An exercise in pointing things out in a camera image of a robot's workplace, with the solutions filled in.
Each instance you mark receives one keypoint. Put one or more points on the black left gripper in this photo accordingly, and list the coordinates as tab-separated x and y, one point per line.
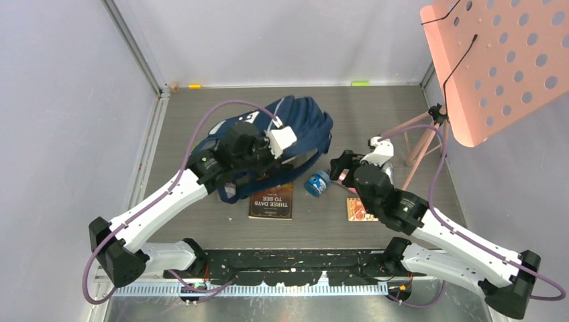
270	159

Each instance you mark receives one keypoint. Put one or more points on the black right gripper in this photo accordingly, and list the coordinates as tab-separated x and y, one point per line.
349	160

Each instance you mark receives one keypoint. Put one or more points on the navy blue backpack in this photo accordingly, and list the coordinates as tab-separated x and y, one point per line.
209	168

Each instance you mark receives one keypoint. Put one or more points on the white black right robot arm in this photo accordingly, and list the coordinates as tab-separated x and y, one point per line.
503	278

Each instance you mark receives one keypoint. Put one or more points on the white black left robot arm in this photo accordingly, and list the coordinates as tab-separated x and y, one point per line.
121	245

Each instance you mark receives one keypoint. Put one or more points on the pink pencil case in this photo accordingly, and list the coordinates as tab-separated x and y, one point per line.
342	176

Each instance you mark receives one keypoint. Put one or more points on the blue lidded round container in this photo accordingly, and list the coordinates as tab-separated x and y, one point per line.
317	183

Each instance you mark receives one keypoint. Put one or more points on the silver metal cylinder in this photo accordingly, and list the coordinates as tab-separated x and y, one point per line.
388	169

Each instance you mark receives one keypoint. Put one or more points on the orange spiral notepad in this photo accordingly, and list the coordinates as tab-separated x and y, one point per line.
356	211

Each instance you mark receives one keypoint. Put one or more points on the dark Three Days book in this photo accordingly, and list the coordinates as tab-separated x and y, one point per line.
275	203

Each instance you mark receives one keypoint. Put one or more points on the small wooden cube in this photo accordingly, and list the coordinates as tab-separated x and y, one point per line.
174	87

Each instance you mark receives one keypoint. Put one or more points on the pink perforated stand board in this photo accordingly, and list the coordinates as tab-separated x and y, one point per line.
496	61

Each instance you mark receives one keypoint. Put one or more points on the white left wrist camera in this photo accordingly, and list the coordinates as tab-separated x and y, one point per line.
280	140

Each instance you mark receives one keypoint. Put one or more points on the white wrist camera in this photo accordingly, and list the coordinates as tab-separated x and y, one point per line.
280	140
381	151

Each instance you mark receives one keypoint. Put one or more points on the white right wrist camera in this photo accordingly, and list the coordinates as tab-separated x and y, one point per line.
381	151

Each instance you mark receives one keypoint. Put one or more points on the aluminium frame rail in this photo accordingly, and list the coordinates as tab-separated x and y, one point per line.
132	45

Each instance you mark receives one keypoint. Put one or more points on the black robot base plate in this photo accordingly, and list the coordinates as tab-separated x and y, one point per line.
293	267

